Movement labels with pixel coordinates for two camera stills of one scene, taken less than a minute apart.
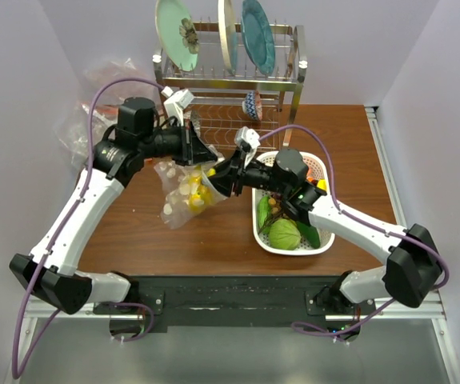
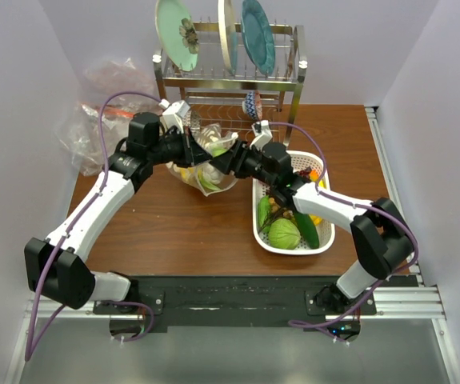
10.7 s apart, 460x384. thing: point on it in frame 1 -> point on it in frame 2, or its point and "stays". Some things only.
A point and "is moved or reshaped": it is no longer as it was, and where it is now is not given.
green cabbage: (284, 234) stays
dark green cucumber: (310, 234) stays
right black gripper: (230, 172) -> (242, 153)
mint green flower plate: (177, 34) stays
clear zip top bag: (185, 194) is moved or reshaped
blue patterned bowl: (252, 105) stays
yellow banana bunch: (199, 196) -> (186, 172)
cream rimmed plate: (229, 32) stays
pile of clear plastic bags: (72, 126) stays
